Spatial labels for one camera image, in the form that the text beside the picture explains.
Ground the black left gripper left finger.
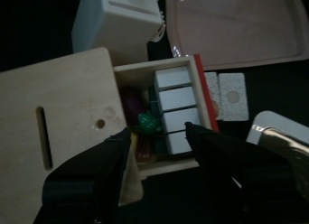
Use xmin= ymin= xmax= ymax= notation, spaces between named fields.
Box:
xmin=32 ymin=126 xmax=132 ymax=224

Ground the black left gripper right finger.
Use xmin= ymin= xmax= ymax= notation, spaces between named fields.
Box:
xmin=183 ymin=121 xmax=309 ymax=224

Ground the white toy appliance with window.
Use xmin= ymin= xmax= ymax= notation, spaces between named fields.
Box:
xmin=244 ymin=110 xmax=309 ymax=201

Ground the white block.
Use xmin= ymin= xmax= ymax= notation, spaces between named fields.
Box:
xmin=160 ymin=107 xmax=202 ymax=135
xmin=153 ymin=65 xmax=192 ymax=91
xmin=166 ymin=130 xmax=192 ymax=155
xmin=156 ymin=86 xmax=198 ymax=112

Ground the wooden lid with slot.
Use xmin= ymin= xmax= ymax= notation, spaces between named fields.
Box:
xmin=0 ymin=46 xmax=144 ymax=224

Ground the green toy strawberry top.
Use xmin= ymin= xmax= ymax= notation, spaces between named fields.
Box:
xmin=136 ymin=110 xmax=164 ymax=135

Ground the white speckled flat tile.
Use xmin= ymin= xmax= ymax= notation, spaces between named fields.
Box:
xmin=216 ymin=72 xmax=250 ymax=122
xmin=203 ymin=71 xmax=223 ymax=121

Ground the purple toy eggplant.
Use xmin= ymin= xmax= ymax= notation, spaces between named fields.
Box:
xmin=119 ymin=88 xmax=147 ymax=126

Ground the wooden box with red edge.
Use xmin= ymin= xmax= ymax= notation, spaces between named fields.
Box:
xmin=112 ymin=53 xmax=220 ymax=178

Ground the pink plastic tray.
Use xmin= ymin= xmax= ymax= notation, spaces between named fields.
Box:
xmin=166 ymin=0 xmax=309 ymax=71

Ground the white toy toaster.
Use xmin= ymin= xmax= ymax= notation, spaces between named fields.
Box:
xmin=71 ymin=0 xmax=167 ymax=67

